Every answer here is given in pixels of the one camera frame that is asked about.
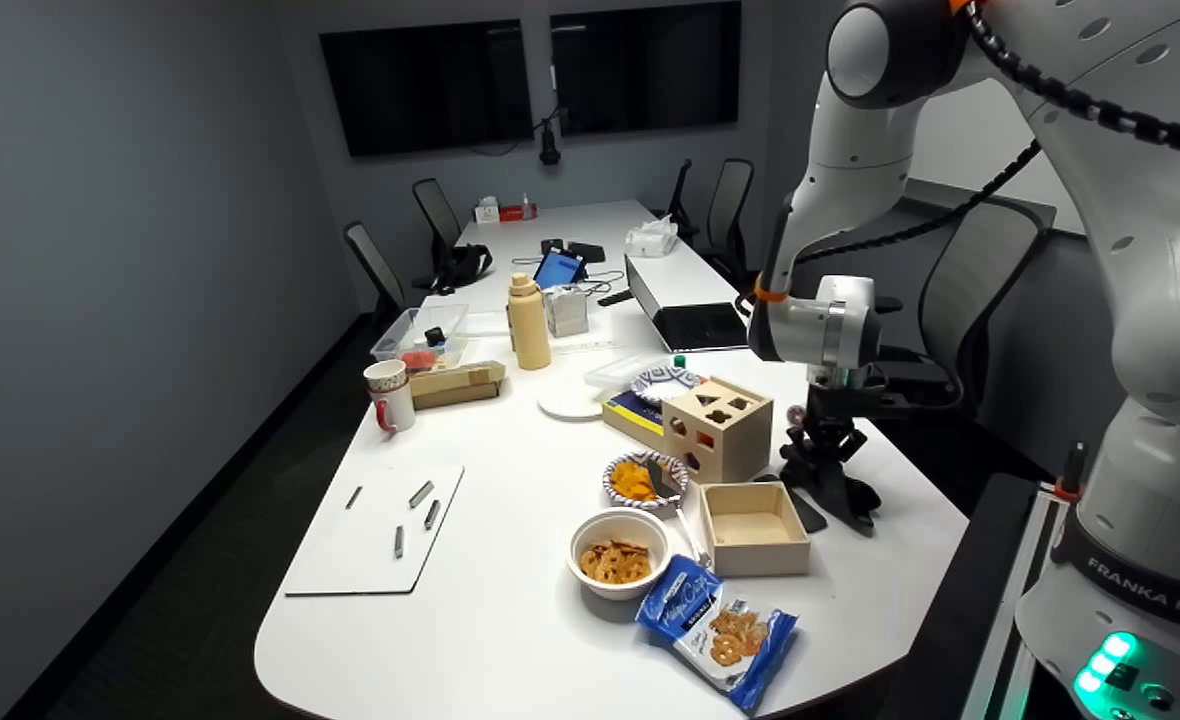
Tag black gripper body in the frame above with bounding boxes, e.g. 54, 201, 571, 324
794, 381, 877, 455

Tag black cloth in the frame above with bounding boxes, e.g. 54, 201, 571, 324
781, 455, 883, 541

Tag open wooden tray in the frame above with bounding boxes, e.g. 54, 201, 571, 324
698, 477, 818, 581

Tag wooden shape sorter box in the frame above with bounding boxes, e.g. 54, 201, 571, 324
660, 371, 777, 488

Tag patterned paper plate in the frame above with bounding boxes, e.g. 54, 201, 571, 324
628, 365, 708, 407

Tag laptop computer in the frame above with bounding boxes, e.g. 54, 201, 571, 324
625, 247, 758, 356

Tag patterned bowl with orange food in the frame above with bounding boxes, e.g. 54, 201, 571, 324
599, 450, 694, 522

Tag blue snack bag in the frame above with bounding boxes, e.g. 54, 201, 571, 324
633, 554, 803, 720

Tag grey mesh office chair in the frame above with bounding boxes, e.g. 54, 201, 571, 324
864, 198, 1047, 407

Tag white bowl with snacks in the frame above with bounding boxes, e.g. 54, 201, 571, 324
565, 508, 675, 604

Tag red black clamp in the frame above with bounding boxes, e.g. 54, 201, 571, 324
1057, 438, 1093, 508

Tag white round plate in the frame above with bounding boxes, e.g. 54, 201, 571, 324
537, 381, 608, 425

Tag white square cup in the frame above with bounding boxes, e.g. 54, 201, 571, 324
544, 283, 597, 339

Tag small black device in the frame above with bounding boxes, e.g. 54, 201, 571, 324
541, 237, 608, 267

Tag blue tablet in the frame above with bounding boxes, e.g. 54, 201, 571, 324
534, 253, 588, 291

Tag tan squeeze bottle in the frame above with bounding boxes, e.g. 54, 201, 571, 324
504, 267, 555, 371

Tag black backpack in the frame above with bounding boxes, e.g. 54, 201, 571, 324
430, 237, 497, 297

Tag clear plastic bin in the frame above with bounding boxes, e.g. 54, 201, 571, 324
370, 297, 473, 365

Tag white metal frame rail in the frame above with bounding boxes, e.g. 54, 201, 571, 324
960, 477, 1086, 720

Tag black wall monitor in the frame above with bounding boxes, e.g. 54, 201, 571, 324
550, 0, 747, 139
316, 17, 537, 159

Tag black conference camera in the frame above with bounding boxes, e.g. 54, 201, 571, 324
537, 65, 569, 171

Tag black corrugated cable conduit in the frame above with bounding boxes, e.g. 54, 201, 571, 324
801, 10, 1180, 267

